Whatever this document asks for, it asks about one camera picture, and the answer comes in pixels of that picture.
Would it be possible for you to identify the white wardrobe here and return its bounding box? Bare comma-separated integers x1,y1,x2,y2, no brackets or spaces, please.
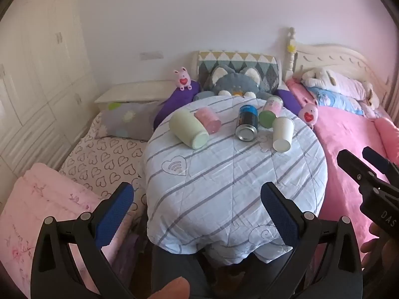
0,0,101,200

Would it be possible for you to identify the round table with striped cloth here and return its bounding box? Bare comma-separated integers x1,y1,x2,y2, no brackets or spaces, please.
145,95,328,264

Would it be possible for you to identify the heart print bed sheet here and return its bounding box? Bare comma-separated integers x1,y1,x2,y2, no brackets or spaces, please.
59,111,151,215

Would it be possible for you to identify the pink cup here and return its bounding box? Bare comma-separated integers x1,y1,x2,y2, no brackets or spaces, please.
195,106,221,135

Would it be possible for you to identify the grey dotted pillow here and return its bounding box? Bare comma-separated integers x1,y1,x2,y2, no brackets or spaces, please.
99,101,164,141

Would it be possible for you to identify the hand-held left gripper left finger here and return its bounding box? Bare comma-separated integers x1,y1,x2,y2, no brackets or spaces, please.
30,181,135,299

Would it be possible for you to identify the blue cartoon pillow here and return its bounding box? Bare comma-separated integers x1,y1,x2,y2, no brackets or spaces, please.
307,86,366,116

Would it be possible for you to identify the diamond patterned cushion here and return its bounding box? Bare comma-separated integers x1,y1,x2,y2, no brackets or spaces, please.
197,51,282,93

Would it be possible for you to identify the pink can with green base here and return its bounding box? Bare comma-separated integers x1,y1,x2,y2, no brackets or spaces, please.
258,95,284,128

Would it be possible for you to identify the pink floral blanket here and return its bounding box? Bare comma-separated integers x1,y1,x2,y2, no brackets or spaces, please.
0,162,148,299

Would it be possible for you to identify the grey cat plush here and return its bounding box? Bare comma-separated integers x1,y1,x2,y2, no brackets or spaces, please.
193,65,279,102

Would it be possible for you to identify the dark drink can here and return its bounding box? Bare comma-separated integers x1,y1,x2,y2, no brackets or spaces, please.
235,104,259,142

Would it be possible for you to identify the small pink plush toy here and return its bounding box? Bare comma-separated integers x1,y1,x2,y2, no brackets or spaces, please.
174,67,193,92
298,99,319,128

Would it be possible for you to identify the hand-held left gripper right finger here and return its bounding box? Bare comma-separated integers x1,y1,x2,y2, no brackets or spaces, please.
261,181,364,299

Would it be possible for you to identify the person's left hand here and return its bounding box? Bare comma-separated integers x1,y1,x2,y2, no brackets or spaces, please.
149,278,191,299

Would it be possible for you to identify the dark cloth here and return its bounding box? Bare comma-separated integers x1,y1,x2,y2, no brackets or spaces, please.
151,245,301,299

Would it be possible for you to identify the white paper cup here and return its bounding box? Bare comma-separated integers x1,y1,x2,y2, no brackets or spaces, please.
272,116,295,153

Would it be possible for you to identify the pink fleece blanket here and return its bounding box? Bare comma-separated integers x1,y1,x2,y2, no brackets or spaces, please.
285,79,399,257

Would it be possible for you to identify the white bed headboard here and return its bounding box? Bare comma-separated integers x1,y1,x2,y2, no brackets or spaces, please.
285,26,399,114

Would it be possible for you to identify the person's right hand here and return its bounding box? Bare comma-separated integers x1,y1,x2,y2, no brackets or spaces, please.
361,224,388,253

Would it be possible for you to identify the purple pillow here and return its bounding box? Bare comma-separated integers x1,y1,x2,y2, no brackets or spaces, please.
153,80,301,132

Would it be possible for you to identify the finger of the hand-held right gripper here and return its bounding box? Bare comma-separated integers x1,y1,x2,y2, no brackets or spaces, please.
337,149,388,191
362,146,399,190

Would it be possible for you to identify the white plush dog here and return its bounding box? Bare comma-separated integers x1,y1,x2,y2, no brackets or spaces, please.
300,68,380,107

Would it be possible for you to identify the pink bolster pillow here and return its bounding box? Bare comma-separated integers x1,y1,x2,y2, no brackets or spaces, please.
373,116,399,164

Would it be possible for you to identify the pale green cup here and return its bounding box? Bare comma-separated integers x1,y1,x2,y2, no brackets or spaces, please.
169,111,209,150

